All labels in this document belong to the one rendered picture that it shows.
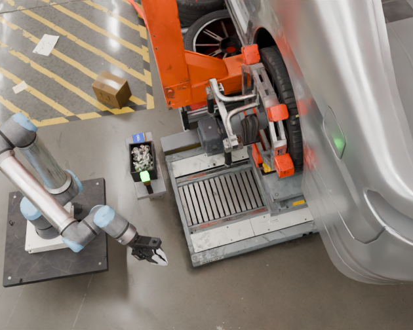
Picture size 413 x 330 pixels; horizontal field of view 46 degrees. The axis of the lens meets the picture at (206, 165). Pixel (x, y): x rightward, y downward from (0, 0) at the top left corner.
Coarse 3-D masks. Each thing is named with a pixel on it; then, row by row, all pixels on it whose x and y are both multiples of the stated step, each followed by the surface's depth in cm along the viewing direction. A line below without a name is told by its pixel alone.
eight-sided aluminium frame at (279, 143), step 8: (256, 64) 237; (248, 72) 244; (256, 72) 234; (264, 72) 234; (256, 80) 232; (264, 80) 234; (248, 88) 272; (272, 88) 228; (264, 96) 226; (272, 96) 226; (264, 104) 226; (272, 104) 226; (280, 120) 228; (272, 128) 228; (280, 128) 229; (264, 136) 275; (272, 136) 229; (280, 136) 232; (256, 144) 276; (264, 144) 276; (272, 144) 232; (280, 144) 231; (264, 152) 270; (272, 152) 239; (280, 152) 241; (264, 160) 266; (272, 160) 244; (272, 168) 248
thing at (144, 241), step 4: (140, 236) 207; (144, 236) 206; (148, 236) 206; (136, 240) 206; (140, 240) 206; (144, 240) 205; (148, 240) 204; (152, 240) 203; (156, 240) 203; (160, 240) 203; (136, 244) 205; (140, 244) 204; (144, 244) 203; (148, 244) 203; (152, 244) 202; (156, 244) 202; (160, 244) 203; (148, 248) 204; (152, 248) 203; (156, 248) 202
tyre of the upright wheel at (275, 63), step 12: (264, 48) 243; (276, 48) 238; (264, 60) 241; (276, 60) 230; (276, 72) 226; (276, 84) 230; (288, 84) 223; (288, 96) 222; (288, 108) 222; (288, 120) 226; (288, 132) 231; (300, 132) 225; (300, 144) 228; (300, 156) 233; (300, 168) 244
